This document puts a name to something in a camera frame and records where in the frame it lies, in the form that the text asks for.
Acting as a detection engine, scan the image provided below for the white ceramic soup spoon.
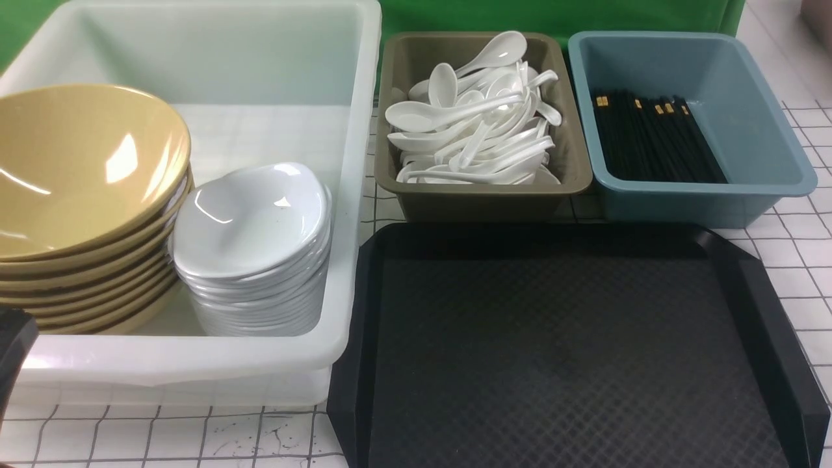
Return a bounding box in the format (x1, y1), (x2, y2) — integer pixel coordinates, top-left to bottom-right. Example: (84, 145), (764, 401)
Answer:
(384, 93), (524, 133)

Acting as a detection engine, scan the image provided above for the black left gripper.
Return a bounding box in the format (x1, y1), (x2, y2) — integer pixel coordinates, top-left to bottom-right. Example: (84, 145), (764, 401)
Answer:
(1, 306), (39, 417)

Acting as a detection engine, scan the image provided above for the yellow noodle bowl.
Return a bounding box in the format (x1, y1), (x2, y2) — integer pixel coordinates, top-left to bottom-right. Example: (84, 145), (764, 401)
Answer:
(1, 83), (191, 263)

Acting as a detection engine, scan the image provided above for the stack of white dishes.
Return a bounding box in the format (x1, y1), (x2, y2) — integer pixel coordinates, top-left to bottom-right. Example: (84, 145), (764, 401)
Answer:
(169, 188), (332, 337)

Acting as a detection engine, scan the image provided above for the black plastic serving tray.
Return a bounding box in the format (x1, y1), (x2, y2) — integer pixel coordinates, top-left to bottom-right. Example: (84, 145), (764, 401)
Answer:
(328, 223), (830, 467)

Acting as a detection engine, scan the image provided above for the blue chopstick bin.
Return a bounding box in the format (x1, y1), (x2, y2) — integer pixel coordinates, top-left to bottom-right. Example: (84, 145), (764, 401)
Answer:
(568, 31), (818, 229)

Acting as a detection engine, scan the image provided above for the large white plastic tub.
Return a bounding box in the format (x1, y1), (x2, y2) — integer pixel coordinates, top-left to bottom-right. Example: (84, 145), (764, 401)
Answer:
(2, 1), (381, 407)

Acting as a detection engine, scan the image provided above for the stack of yellow bowls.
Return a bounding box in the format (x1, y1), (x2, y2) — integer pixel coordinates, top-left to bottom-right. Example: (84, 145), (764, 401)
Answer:
(2, 168), (195, 335)

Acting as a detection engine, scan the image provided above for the pile of white spoons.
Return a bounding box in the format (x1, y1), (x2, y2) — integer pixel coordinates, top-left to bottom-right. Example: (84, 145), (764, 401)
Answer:
(387, 31), (564, 185)

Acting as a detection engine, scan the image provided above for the white square sauce dish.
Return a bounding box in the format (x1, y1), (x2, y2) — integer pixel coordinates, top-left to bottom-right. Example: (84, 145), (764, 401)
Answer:
(172, 162), (330, 280)

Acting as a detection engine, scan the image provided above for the bundle of black chopsticks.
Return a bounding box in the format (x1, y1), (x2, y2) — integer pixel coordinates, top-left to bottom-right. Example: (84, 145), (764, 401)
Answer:
(591, 89), (728, 184)

